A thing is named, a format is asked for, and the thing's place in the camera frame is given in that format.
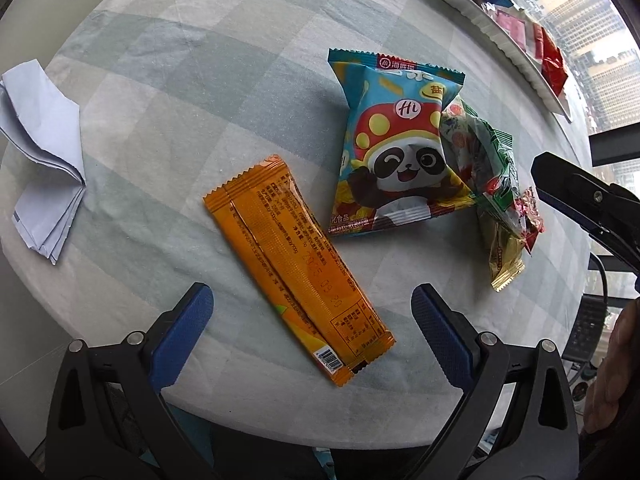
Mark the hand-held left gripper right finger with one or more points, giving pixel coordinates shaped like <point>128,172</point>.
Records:
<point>442,337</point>

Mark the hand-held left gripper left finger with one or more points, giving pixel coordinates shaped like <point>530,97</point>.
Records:
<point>182,335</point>

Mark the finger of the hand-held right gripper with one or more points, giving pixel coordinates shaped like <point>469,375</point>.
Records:
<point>585,195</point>

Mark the red white candy packet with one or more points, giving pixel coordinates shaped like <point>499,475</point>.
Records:
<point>522,220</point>

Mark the gold snack packet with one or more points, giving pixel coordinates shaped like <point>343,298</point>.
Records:
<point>502,260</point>

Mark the green snack packet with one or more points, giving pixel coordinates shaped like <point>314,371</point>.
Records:
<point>475,145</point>

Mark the orange snack bar packet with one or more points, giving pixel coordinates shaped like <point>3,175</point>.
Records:
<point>295,270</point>

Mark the red snack bag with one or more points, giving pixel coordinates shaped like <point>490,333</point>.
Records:
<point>550,60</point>

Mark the white plastic tray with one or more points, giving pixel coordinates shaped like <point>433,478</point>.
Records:
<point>510,55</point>

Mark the pink snack bar packet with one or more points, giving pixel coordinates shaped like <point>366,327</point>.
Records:
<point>512,27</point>

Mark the blue panda snack packet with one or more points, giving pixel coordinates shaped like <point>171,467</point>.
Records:
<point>395,160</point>

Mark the person's right hand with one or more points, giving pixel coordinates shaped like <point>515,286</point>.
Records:
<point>617,370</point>

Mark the black mesh chair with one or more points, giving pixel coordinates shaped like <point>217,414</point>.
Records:
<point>590,330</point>

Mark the folded white paper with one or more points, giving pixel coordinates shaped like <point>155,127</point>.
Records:
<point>45,160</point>

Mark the black window frame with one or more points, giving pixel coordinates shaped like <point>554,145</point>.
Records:
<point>615,147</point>

